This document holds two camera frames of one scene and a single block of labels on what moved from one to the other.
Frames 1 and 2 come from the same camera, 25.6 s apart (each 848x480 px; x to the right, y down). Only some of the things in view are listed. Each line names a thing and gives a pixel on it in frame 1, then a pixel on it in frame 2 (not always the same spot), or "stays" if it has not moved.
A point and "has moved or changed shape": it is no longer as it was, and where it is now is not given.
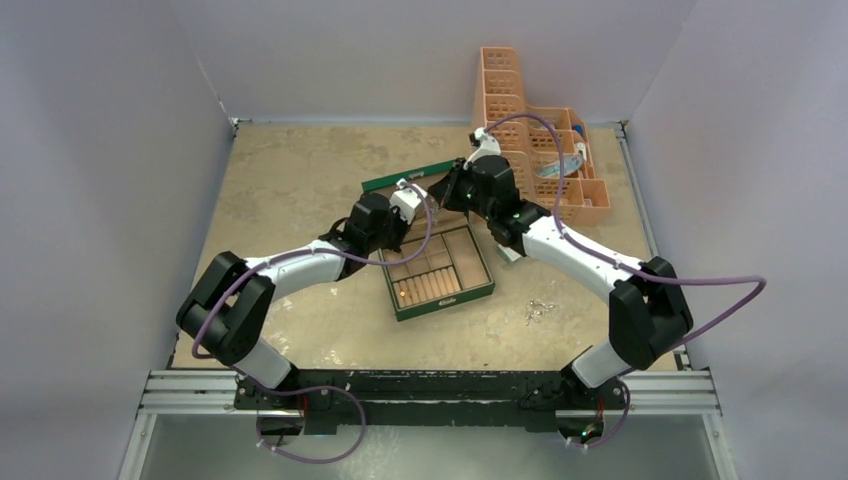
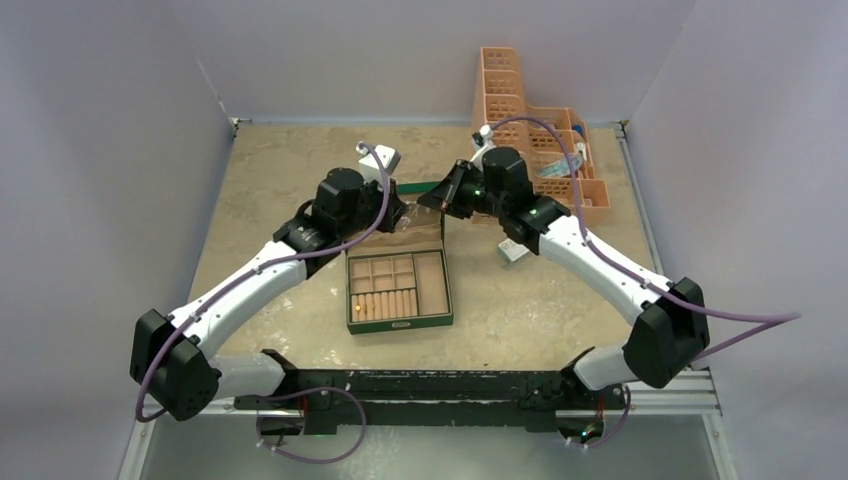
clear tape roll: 571,163 stays
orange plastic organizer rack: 530,144 stays
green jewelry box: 440,261 has moved or changed shape
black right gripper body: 462,195 stays
